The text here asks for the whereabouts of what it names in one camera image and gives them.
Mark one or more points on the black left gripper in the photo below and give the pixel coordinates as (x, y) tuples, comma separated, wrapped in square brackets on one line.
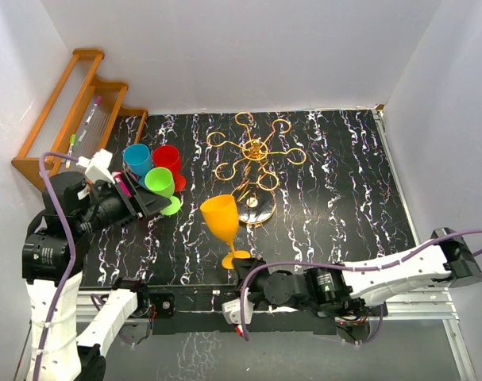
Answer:
[(147, 201)]

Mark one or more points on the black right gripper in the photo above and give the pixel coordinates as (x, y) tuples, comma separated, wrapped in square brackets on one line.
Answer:
[(243, 268)]

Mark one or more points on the green wine glass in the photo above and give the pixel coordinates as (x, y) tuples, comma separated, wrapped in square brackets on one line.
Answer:
[(160, 180)]

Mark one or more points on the pink wine glass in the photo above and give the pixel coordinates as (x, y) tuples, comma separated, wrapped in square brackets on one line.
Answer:
[(122, 178)]

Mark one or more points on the blue wine glass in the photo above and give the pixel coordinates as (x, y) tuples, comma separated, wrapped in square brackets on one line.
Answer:
[(138, 159)]

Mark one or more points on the red wine glass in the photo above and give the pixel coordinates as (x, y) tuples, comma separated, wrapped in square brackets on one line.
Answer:
[(168, 156)]

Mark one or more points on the orange wine glass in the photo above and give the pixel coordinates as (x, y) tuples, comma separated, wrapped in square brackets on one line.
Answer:
[(221, 217)]

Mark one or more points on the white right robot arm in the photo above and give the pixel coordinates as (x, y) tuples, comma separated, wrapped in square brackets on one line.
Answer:
[(354, 288)]

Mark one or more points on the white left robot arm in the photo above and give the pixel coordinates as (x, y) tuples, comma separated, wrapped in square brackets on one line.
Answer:
[(56, 245)]

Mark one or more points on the green capped marker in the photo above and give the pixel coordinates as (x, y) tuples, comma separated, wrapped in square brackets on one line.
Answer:
[(70, 150)]

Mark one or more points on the wooden tiered shelf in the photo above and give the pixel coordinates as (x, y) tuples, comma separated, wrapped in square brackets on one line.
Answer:
[(66, 110)]

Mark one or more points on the purple capped marker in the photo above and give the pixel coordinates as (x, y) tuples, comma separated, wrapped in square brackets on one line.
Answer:
[(94, 108)]

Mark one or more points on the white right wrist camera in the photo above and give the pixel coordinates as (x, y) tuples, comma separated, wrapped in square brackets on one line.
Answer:
[(231, 311)]

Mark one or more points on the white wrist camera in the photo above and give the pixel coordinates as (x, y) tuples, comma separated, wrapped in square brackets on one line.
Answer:
[(97, 168), (231, 311)]

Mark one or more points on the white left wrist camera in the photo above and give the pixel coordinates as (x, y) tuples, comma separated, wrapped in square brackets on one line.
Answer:
[(97, 168)]

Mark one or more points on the gold wire glass rack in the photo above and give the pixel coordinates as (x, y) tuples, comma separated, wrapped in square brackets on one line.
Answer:
[(255, 194)]

